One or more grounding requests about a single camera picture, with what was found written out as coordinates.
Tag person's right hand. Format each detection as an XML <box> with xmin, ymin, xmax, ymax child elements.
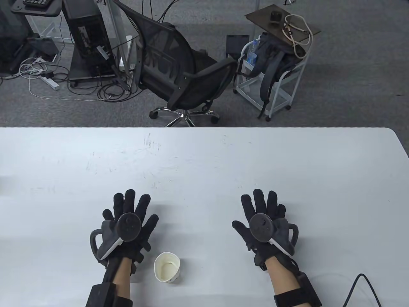
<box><xmin>232</xmin><ymin>189</ymin><xmax>286</xmax><ymax>271</ymax></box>

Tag person's left hand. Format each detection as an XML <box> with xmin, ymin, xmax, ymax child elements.
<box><xmin>103</xmin><ymin>189</ymin><xmax>159</xmax><ymax>264</ymax></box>

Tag white paper cup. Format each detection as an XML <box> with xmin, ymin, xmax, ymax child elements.
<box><xmin>154</xmin><ymin>252</ymin><xmax>181</xmax><ymax>283</ymax></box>

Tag person's left forearm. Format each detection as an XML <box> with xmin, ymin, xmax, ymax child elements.
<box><xmin>102</xmin><ymin>257</ymin><xmax>133</xmax><ymax>299</ymax></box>

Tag person's right forearm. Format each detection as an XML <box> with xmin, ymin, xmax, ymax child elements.
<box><xmin>265</xmin><ymin>256</ymin><xmax>302</xmax><ymax>296</ymax></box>

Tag black flat box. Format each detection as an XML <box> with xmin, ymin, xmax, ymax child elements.
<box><xmin>226</xmin><ymin>34</ymin><xmax>250</xmax><ymax>60</ymax></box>

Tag black and white left controller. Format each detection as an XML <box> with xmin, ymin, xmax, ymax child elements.
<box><xmin>90</xmin><ymin>212</ymin><xmax>150</xmax><ymax>260</ymax></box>

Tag black and white controller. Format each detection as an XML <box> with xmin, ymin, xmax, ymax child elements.
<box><xmin>249</xmin><ymin>213</ymin><xmax>299</xmax><ymax>256</ymax></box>
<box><xmin>90</xmin><ymin>212</ymin><xmax>150</xmax><ymax>260</ymax></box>

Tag black and white right controller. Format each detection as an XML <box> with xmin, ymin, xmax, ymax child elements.
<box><xmin>249</xmin><ymin>213</ymin><xmax>299</xmax><ymax>256</ymax></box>

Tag white rolling cart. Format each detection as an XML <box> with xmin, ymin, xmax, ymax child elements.
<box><xmin>233</xmin><ymin>41</ymin><xmax>309</xmax><ymax>122</ymax></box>

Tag black backpack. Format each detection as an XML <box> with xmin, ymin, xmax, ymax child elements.
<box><xmin>246</xmin><ymin>32</ymin><xmax>304</xmax><ymax>119</ymax></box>

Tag black mesh office chair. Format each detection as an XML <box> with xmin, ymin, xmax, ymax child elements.
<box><xmin>112</xmin><ymin>0</ymin><xmax>238</xmax><ymax>127</ymax></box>

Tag clear plastic water bottle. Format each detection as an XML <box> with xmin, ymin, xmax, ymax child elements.
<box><xmin>246</xmin><ymin>39</ymin><xmax>260</xmax><ymax>64</ymax></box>

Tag white power strip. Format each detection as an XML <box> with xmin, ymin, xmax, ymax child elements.
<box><xmin>41</xmin><ymin>74</ymin><xmax>60</xmax><ymax>91</ymax></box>

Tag clear acrylic panel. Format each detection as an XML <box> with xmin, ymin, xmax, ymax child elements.
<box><xmin>105</xmin><ymin>0</ymin><xmax>136</xmax><ymax>95</ymax></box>

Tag brown board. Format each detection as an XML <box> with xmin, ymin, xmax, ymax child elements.
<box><xmin>245</xmin><ymin>5</ymin><xmax>321</xmax><ymax>46</ymax></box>

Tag black computer tower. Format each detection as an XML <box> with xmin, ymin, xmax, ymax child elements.
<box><xmin>61</xmin><ymin>0</ymin><xmax>113</xmax><ymax>77</ymax></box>

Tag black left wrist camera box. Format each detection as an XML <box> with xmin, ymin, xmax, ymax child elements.
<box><xmin>85</xmin><ymin>283</ymin><xmax>133</xmax><ymax>307</ymax></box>

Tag black cable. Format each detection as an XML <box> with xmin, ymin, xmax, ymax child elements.
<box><xmin>343</xmin><ymin>273</ymin><xmax>382</xmax><ymax>307</ymax></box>

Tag tangle of floor cables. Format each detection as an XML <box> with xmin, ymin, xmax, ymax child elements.
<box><xmin>0</xmin><ymin>54</ymin><xmax>141</xmax><ymax>103</ymax></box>

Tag beige coiled cable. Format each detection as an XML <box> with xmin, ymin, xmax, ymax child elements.
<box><xmin>282</xmin><ymin>14</ymin><xmax>313</xmax><ymax>59</ymax></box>

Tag grey desk with white frame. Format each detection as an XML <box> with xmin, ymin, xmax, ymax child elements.
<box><xmin>11</xmin><ymin>0</ymin><xmax>69</xmax><ymax>63</ymax></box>

